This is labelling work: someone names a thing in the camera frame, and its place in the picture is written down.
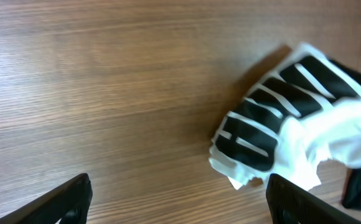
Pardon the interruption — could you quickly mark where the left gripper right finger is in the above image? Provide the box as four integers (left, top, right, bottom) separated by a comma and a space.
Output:
266, 174, 361, 224

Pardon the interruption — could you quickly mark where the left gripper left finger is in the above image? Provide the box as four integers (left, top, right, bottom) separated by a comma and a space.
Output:
0, 173, 93, 224

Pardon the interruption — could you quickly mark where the white Puma t-shirt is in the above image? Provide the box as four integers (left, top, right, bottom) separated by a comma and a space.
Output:
209, 42, 361, 190

